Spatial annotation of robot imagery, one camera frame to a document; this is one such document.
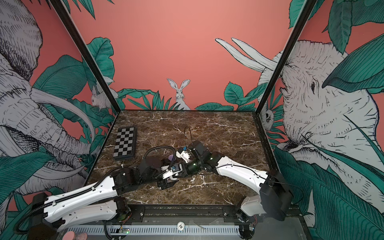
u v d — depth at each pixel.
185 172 0.64
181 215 0.76
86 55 0.86
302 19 0.73
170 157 0.93
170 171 0.60
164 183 0.63
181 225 0.70
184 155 0.71
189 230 0.70
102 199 0.49
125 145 0.96
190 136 1.05
